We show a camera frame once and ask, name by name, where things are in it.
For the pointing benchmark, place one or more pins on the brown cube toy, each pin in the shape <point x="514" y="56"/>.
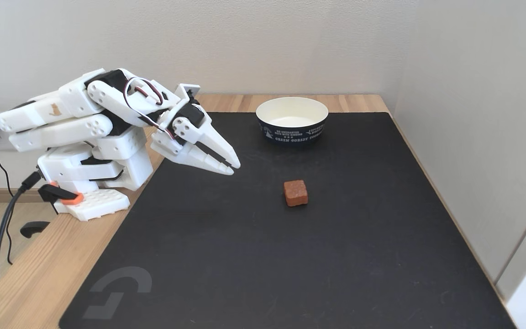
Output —
<point x="295" y="193"/>

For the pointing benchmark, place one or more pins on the black and orange clamp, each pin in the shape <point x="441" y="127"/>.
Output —
<point x="57" y="193"/>

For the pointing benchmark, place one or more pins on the navy and white paper bowl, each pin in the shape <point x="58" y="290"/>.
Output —
<point x="291" y="122"/>

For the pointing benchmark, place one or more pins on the black desk mat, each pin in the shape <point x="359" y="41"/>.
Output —
<point x="290" y="256"/>

